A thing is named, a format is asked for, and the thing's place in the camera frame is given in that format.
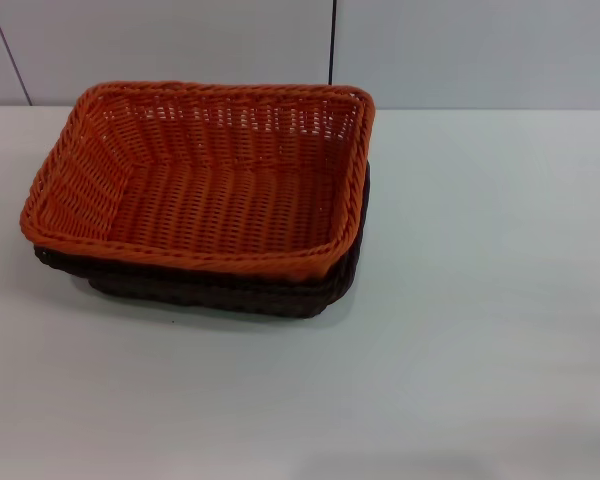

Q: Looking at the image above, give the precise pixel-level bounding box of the orange woven basket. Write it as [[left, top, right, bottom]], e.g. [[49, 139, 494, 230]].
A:
[[18, 80, 377, 288]]

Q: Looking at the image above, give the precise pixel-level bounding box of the dark brown woven basket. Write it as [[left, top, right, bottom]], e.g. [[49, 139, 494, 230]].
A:
[[29, 158, 377, 322]]

